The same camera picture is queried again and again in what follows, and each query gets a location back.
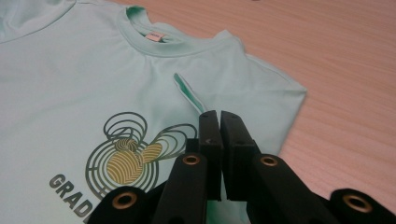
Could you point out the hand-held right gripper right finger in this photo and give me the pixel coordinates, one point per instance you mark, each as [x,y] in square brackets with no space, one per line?
[238,155]

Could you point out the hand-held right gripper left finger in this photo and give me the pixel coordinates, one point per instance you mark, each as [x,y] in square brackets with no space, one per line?
[211,149]

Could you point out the mint green t-shirt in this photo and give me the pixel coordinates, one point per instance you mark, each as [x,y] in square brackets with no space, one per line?
[77,77]

